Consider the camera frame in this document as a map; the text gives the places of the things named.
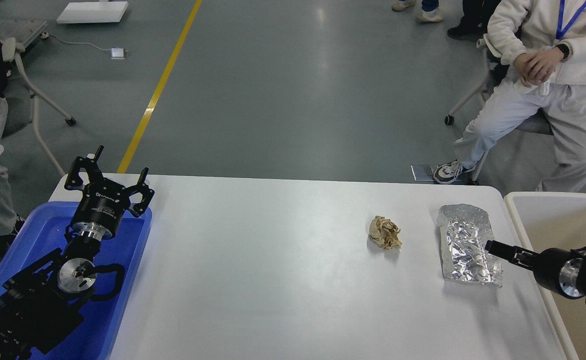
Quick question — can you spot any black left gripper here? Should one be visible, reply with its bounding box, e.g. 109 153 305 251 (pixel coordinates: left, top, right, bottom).
64 145 155 239

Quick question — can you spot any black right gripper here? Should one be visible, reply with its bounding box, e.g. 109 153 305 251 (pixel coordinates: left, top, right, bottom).
484 240 585 300

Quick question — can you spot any silver foil bag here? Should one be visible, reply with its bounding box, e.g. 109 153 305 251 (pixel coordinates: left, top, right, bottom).
437 203 503 289

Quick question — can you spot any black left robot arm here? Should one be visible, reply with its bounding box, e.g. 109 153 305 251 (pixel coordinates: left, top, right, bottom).
0 146 155 360

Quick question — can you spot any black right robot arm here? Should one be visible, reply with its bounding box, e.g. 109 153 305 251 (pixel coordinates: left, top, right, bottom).
484 240 586 305

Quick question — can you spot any beige plastic bin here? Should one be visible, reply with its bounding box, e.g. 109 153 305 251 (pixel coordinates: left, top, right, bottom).
504 191 586 360

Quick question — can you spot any silver floor plate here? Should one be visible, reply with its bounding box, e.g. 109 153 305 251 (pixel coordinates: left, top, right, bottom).
411 164 437 183

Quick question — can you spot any white office chair left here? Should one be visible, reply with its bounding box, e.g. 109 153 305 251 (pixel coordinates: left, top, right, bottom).
2 38 77 176

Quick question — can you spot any white office chair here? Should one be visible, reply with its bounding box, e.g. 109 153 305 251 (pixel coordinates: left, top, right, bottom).
444 34 554 185
2 38 77 176

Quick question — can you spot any crumpled brown paper ball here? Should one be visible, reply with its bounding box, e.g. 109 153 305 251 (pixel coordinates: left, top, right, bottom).
368 215 402 251

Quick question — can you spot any white office chair right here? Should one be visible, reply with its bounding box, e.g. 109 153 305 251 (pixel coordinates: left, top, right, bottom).
444 34 554 185

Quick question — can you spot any blue plastic tray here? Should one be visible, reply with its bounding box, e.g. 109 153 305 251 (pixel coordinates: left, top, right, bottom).
0 201 152 360

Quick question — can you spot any white foam board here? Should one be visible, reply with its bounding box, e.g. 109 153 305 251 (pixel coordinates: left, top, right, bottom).
56 0 129 24

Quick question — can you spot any seated person in white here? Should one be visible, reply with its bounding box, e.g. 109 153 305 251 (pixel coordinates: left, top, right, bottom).
434 0 586 192

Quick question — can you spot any standing person in black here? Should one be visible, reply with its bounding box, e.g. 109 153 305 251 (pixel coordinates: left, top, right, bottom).
446 0 500 41

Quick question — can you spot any standing person in jeans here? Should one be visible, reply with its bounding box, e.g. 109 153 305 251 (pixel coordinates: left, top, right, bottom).
391 0 443 23

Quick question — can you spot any white power adapter with cable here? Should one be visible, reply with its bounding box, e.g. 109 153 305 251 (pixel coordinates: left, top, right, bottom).
40 31 126 60

